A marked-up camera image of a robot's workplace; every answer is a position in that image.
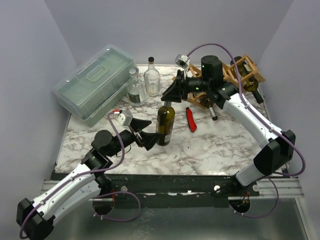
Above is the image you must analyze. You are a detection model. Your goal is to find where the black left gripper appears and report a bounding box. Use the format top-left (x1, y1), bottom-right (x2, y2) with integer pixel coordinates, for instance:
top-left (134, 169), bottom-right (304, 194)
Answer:
top-left (107, 117), bottom-right (163, 158)

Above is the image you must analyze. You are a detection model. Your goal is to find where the green bottle Italia label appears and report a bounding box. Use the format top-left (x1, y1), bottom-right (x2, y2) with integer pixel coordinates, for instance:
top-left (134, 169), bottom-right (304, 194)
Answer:
top-left (156, 101), bottom-right (176, 146)

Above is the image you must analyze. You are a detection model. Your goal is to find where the clear flask bottle black cap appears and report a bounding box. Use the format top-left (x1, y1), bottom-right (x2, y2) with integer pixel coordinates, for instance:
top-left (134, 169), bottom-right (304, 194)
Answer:
top-left (143, 56), bottom-right (161, 96)

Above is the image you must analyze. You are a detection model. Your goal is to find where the clear glass bottle blue cap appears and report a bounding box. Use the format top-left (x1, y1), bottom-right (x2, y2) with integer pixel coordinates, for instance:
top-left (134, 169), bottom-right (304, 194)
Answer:
top-left (127, 68), bottom-right (146, 107)

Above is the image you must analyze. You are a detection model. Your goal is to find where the green wine bottle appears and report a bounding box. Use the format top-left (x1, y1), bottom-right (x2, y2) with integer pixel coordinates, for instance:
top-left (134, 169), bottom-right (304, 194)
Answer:
top-left (237, 60), bottom-right (264, 104)

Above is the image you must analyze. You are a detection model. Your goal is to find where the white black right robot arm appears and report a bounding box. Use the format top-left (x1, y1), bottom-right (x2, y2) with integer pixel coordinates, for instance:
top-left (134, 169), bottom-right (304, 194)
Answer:
top-left (161, 55), bottom-right (296, 196)

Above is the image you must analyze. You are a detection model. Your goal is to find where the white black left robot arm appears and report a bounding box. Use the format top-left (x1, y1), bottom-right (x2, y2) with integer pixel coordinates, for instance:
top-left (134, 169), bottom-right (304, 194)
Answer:
top-left (16, 109), bottom-right (164, 240)

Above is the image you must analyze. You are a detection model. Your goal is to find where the green bottle front middle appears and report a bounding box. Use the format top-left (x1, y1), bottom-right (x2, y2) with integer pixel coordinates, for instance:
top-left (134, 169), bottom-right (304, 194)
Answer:
top-left (199, 95), bottom-right (218, 121)

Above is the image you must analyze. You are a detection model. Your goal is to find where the wooden wine rack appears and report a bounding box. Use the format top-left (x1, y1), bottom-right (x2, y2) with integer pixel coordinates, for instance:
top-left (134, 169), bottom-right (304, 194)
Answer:
top-left (185, 54), bottom-right (265, 108)

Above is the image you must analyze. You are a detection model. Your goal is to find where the red black corkscrew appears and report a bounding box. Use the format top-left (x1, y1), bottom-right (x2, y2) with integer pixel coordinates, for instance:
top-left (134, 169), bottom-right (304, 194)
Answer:
top-left (185, 107), bottom-right (197, 133)

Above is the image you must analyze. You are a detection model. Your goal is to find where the green plastic toolbox clear lid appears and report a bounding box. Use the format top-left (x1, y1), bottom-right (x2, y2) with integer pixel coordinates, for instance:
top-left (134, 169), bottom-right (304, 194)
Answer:
top-left (52, 44), bottom-right (137, 127)

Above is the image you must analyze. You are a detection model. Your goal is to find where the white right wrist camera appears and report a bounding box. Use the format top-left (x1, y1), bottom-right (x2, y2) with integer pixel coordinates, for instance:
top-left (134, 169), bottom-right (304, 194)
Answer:
top-left (174, 53), bottom-right (190, 68)

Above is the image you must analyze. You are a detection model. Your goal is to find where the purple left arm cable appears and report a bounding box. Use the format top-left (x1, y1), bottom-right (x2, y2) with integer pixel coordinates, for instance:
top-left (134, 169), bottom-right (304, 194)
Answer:
top-left (19, 112), bottom-right (141, 240)

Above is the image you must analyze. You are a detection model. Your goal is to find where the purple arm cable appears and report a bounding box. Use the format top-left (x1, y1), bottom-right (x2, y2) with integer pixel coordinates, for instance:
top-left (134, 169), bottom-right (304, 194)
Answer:
top-left (19, 112), bottom-right (141, 240)
top-left (186, 44), bottom-right (306, 218)

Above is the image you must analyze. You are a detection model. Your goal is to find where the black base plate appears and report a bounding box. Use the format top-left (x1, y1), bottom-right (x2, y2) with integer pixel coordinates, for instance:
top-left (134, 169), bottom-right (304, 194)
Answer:
top-left (49, 163), bottom-right (292, 210)

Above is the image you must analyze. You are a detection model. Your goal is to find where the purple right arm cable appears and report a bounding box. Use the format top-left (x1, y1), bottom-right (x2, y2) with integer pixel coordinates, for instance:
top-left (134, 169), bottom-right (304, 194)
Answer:
top-left (186, 44), bottom-right (306, 218)

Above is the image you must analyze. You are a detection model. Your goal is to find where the aluminium rail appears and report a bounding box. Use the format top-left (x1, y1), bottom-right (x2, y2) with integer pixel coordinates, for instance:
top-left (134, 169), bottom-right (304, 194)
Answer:
top-left (39, 177), bottom-right (305, 201)

